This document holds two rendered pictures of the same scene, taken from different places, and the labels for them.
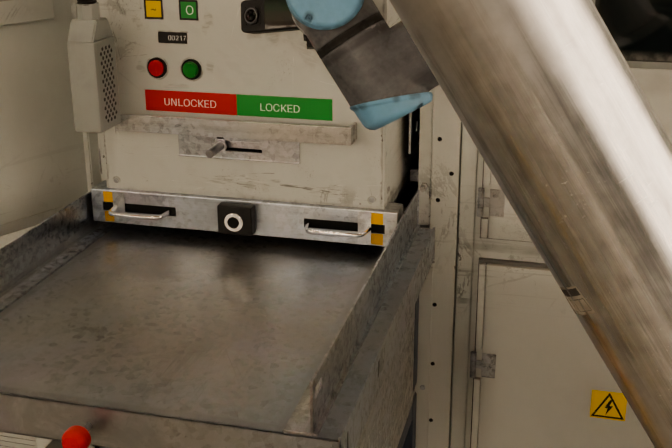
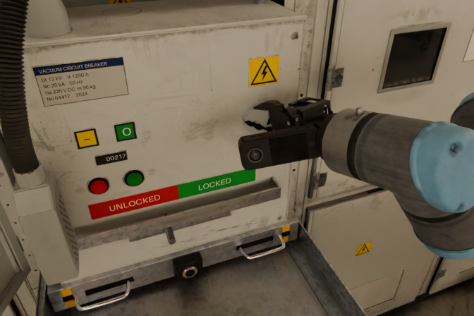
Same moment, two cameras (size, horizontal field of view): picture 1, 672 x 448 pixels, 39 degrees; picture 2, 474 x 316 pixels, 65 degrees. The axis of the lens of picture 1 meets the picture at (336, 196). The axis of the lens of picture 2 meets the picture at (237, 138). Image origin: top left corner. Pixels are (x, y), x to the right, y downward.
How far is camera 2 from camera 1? 108 cm
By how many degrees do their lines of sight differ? 34
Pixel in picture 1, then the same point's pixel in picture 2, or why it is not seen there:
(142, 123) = (101, 238)
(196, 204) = (151, 268)
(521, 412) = not seen: hidden behind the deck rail
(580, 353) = (354, 233)
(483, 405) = not seen: hidden behind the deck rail
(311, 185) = (238, 223)
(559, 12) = not seen: outside the picture
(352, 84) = (460, 239)
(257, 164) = (197, 225)
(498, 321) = (317, 235)
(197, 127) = (156, 225)
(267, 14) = (274, 152)
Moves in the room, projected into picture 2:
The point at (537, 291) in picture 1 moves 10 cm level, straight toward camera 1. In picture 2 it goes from (338, 214) to (359, 237)
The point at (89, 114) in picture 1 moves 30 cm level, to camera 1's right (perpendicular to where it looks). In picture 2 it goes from (62, 268) to (227, 193)
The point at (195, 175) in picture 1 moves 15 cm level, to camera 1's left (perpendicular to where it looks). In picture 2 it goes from (145, 248) to (68, 286)
